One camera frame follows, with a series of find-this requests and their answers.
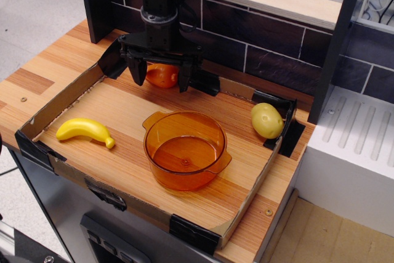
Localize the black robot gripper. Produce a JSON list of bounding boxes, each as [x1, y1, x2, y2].
[[118, 18, 203, 92]]

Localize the orange toy carrot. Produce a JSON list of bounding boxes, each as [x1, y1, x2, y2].
[[146, 63, 179, 88]]

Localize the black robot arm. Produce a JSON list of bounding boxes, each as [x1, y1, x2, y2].
[[118, 0, 203, 92]]

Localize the orange transparent plastic pot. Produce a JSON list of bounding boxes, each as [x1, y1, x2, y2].
[[142, 111, 232, 191]]

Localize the cardboard fence with black tape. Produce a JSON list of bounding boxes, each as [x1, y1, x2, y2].
[[16, 34, 315, 262]]

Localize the yellow toy banana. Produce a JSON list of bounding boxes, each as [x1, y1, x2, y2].
[[55, 118, 115, 149]]

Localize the yellow toy potato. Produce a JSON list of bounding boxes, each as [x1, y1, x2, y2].
[[251, 103, 284, 139]]

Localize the grey toy oven front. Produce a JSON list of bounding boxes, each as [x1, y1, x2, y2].
[[79, 211, 159, 262]]

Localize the white toy sink drainboard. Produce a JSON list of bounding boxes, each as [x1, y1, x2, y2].
[[295, 87, 393, 236]]

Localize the dark grey left post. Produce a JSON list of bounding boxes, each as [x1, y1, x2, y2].
[[84, 0, 115, 44]]

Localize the dark grey shelf post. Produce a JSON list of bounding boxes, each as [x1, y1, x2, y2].
[[308, 0, 364, 124]]

